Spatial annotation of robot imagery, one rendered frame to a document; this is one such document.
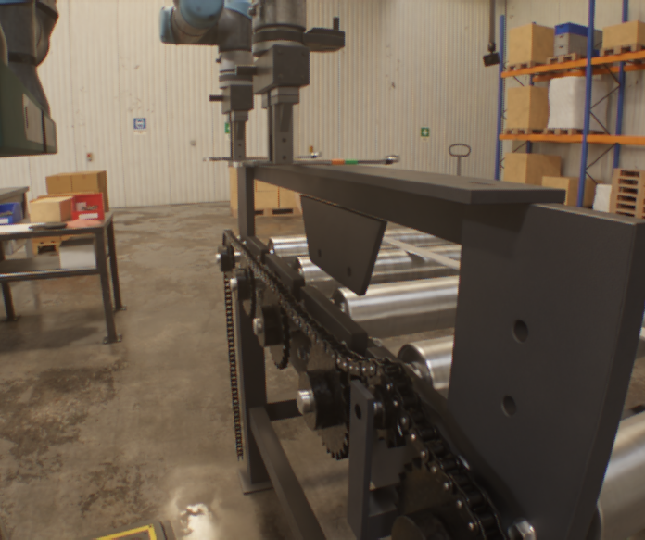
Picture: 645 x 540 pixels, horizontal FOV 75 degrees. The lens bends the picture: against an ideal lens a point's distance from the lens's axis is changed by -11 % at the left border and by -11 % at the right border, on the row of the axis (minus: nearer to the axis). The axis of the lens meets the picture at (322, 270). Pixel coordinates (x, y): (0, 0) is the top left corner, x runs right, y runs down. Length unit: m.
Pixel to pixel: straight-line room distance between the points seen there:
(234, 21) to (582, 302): 0.86
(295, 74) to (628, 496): 0.59
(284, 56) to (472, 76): 13.12
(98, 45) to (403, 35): 7.16
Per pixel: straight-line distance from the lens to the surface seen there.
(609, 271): 0.31
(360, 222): 0.64
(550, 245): 0.34
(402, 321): 0.96
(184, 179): 10.87
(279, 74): 0.62
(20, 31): 0.86
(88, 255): 3.22
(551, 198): 0.37
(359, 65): 12.01
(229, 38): 1.02
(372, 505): 0.56
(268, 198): 8.30
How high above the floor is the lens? 1.19
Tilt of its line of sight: 15 degrees down
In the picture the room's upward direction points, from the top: straight up
